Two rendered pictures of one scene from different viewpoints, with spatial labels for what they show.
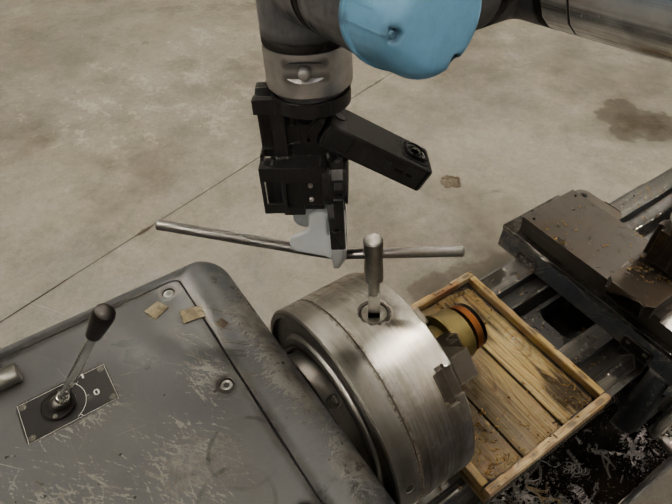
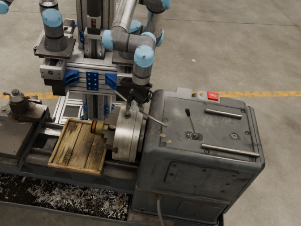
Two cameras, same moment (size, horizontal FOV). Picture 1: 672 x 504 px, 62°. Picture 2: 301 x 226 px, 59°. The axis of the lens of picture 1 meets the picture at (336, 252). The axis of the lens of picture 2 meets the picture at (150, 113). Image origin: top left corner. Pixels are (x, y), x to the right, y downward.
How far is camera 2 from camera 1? 1.35 m
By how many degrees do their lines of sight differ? 83
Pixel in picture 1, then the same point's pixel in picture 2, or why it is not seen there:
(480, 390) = (88, 141)
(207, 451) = (175, 113)
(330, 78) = not seen: hidden behind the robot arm
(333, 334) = (138, 117)
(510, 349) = (68, 142)
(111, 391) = (186, 132)
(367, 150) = not seen: hidden behind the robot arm
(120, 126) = not seen: outside the picture
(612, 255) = (19, 127)
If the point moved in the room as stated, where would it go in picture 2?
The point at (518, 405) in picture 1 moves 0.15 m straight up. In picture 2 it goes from (84, 132) to (83, 117)
